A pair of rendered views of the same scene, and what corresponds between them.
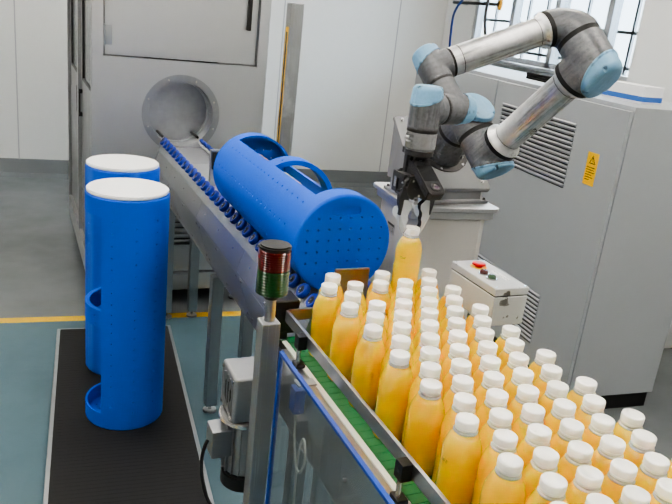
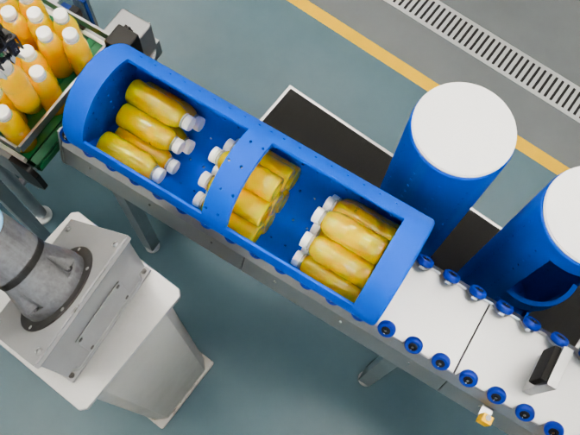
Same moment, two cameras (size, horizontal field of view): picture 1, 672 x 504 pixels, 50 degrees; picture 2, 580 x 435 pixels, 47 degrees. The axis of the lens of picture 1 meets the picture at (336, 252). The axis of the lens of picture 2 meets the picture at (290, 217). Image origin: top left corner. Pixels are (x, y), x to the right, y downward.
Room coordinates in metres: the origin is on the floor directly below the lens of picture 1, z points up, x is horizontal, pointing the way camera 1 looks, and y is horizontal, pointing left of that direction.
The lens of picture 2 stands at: (2.82, -0.13, 2.60)
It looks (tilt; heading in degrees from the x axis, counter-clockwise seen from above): 70 degrees down; 141
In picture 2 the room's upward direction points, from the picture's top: 6 degrees clockwise
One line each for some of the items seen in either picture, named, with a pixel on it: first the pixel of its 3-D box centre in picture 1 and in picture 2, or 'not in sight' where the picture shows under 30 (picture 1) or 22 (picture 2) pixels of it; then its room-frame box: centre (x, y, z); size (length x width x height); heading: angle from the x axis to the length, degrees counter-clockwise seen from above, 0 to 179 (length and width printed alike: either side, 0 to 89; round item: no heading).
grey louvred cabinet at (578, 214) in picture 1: (513, 205); not in sight; (4.13, -1.01, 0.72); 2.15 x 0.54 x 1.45; 20
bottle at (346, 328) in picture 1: (345, 344); (35, 15); (1.48, -0.04, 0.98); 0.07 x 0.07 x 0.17
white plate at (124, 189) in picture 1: (128, 188); (463, 129); (2.41, 0.74, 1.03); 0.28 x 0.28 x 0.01
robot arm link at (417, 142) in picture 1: (419, 141); not in sight; (1.76, -0.17, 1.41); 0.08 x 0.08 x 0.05
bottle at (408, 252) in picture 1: (406, 264); (16, 85); (1.74, -0.18, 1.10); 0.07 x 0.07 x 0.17
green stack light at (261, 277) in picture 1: (272, 280); not in sight; (1.30, 0.12, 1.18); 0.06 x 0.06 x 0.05
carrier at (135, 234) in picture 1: (126, 306); (425, 192); (2.41, 0.74, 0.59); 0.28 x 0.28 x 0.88
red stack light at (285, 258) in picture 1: (274, 258); not in sight; (1.30, 0.12, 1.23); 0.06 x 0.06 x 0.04
